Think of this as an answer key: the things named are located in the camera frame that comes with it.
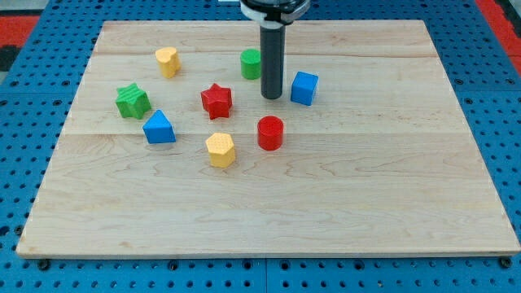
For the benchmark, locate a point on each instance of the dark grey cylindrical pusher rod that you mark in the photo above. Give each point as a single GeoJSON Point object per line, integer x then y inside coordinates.
{"type": "Point", "coordinates": [271, 61]}

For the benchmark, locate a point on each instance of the green cylinder block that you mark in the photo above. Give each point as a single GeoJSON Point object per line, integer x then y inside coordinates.
{"type": "Point", "coordinates": [250, 60]}

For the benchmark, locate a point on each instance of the yellow heart block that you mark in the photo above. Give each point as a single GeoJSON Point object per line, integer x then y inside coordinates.
{"type": "Point", "coordinates": [168, 61]}

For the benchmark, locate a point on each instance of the blue cube block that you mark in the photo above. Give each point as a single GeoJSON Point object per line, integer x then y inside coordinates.
{"type": "Point", "coordinates": [303, 88]}

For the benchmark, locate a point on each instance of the red star block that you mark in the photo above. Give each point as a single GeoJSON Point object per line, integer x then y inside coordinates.
{"type": "Point", "coordinates": [217, 101]}

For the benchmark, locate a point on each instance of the red cylinder block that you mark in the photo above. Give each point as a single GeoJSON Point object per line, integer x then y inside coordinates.
{"type": "Point", "coordinates": [270, 133]}

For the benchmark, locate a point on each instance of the yellow hexagon block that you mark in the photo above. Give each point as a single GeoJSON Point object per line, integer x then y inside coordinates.
{"type": "Point", "coordinates": [221, 150]}

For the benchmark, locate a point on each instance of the blue triangle block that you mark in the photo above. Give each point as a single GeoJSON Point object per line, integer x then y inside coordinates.
{"type": "Point", "coordinates": [158, 129]}

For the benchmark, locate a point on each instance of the green star block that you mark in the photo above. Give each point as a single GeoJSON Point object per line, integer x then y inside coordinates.
{"type": "Point", "coordinates": [132, 101]}

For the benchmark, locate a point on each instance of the light wooden board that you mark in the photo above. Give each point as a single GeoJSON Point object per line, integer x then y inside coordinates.
{"type": "Point", "coordinates": [382, 164]}

